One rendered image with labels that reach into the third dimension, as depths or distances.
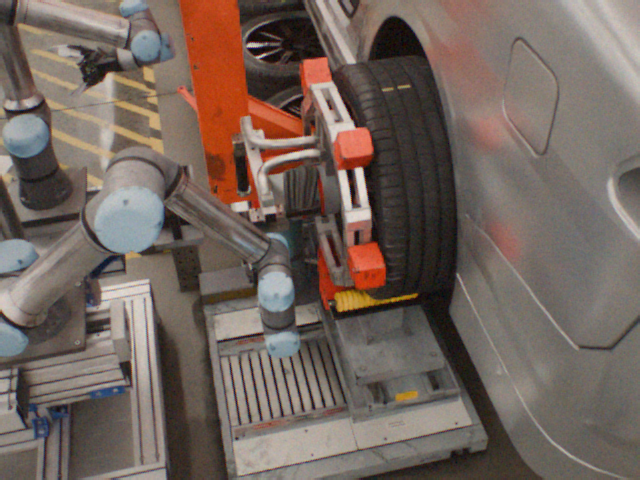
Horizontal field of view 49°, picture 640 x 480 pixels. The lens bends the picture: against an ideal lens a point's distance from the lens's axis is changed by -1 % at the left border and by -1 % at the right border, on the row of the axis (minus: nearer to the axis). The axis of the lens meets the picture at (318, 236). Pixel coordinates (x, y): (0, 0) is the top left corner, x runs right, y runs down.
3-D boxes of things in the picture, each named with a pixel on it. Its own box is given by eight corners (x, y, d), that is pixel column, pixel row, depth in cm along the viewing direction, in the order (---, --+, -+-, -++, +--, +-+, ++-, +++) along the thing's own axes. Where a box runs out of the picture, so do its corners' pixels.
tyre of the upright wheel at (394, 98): (500, 268, 162) (437, 8, 173) (403, 286, 159) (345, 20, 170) (426, 298, 227) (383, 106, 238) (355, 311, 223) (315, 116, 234)
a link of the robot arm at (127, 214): (19, 318, 157) (179, 179, 136) (4, 371, 146) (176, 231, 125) (-31, 293, 151) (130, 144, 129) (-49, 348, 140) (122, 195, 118)
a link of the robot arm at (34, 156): (14, 183, 190) (-2, 142, 181) (15, 155, 200) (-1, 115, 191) (59, 174, 193) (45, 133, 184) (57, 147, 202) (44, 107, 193)
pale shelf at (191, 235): (204, 243, 244) (203, 237, 241) (155, 251, 241) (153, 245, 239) (193, 170, 274) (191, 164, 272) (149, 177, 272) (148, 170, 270)
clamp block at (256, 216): (289, 230, 176) (288, 214, 172) (253, 236, 175) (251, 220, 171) (285, 217, 180) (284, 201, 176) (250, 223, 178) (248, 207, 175)
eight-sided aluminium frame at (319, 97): (368, 322, 195) (374, 165, 158) (345, 326, 194) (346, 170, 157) (324, 200, 234) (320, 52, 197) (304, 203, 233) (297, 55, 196)
